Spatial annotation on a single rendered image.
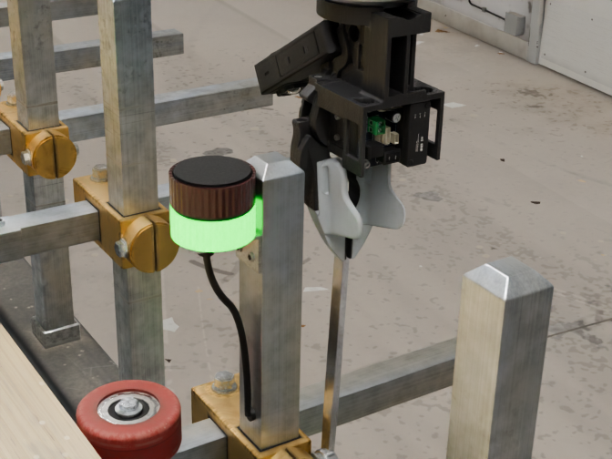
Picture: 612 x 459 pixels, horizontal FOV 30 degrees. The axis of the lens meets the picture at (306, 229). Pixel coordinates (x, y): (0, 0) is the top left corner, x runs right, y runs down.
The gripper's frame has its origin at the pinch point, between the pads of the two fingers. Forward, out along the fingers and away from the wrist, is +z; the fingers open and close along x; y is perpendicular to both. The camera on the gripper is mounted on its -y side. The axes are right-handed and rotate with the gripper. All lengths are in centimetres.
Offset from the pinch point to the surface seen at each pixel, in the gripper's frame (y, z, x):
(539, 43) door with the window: -268, 90, 282
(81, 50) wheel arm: -75, 5, 9
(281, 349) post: 3.7, 5.8, -7.6
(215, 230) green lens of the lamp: 4.7, -5.9, -13.7
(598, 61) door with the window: -232, 88, 279
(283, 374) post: 3.7, 8.1, -7.4
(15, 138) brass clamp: -49, 6, -10
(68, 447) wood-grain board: -0.3, 11.5, -23.4
